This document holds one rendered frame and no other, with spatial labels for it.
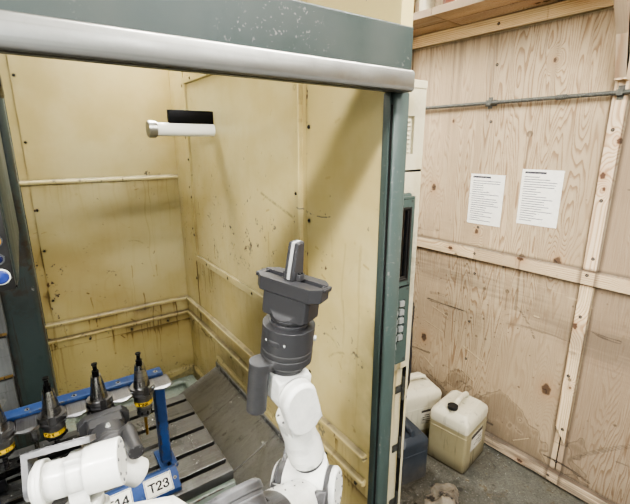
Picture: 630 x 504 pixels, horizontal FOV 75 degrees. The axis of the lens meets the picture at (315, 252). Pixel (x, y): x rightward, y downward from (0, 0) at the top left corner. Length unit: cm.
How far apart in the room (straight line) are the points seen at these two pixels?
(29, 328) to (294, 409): 135
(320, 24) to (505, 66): 193
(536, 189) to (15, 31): 230
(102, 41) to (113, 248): 166
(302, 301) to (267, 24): 43
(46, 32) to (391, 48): 57
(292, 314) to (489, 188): 209
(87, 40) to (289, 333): 47
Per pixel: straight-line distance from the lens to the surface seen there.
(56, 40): 60
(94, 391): 129
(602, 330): 253
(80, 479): 71
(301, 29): 76
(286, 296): 64
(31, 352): 192
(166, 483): 144
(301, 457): 86
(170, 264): 227
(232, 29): 70
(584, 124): 243
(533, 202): 251
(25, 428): 131
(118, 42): 61
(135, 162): 217
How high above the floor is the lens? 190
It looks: 15 degrees down
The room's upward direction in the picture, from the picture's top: straight up
